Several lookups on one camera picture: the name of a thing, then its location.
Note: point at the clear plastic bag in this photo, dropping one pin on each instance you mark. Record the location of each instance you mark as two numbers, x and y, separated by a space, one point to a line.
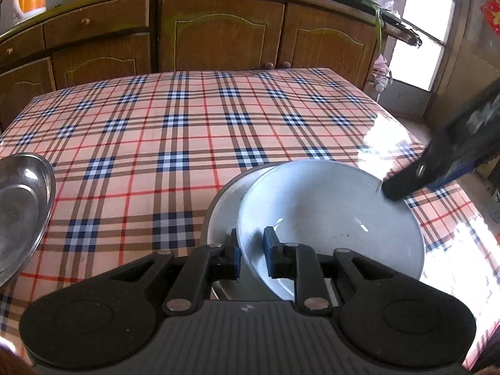
388 7

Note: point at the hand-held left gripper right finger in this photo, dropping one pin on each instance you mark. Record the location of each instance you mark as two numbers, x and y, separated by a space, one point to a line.
269 258

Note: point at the small cabinet door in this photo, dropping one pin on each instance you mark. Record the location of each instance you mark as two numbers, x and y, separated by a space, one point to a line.
23 90

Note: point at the red paper decoration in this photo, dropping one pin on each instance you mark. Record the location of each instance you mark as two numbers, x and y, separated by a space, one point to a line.
492 17

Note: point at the wide short cabinet door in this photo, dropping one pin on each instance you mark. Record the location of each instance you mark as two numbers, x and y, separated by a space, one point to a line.
101 62

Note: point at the green onion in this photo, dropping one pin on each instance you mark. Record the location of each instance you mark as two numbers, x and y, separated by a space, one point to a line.
377 19

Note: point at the grey door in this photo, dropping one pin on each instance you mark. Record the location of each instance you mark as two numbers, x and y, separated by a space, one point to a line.
468 66

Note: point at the narrow wooden drawer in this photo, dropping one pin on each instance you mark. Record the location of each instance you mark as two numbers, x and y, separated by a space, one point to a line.
23 47

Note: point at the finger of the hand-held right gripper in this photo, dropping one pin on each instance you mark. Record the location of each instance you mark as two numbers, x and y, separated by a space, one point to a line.
406 183

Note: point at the plaid tablecloth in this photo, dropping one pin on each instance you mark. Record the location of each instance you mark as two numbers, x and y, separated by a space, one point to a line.
156 125

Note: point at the large steel plate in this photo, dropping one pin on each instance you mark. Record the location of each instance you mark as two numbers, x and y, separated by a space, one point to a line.
23 211

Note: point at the pink plastic bag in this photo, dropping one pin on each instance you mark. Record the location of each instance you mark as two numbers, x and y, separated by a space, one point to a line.
381 68

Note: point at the wide wooden drawer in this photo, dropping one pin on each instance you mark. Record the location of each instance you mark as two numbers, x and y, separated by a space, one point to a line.
97 21

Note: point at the black gas stove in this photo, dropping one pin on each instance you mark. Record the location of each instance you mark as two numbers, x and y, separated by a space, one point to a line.
398 27

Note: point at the wooden kitchen cabinet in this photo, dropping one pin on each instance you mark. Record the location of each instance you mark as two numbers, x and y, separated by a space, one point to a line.
218 35

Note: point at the window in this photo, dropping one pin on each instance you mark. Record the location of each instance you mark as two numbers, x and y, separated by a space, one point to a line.
410 66

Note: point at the tall arched cabinet door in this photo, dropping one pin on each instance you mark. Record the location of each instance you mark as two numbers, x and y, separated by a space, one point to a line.
324 43
218 35

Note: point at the blue patterned white bowl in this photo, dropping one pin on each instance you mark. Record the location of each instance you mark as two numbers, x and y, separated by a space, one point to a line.
332 218

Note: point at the steel bowl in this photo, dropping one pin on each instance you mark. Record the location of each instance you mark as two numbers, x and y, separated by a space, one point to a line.
222 291

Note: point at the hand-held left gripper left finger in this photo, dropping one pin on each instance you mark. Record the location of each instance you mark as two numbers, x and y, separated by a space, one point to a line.
235 261

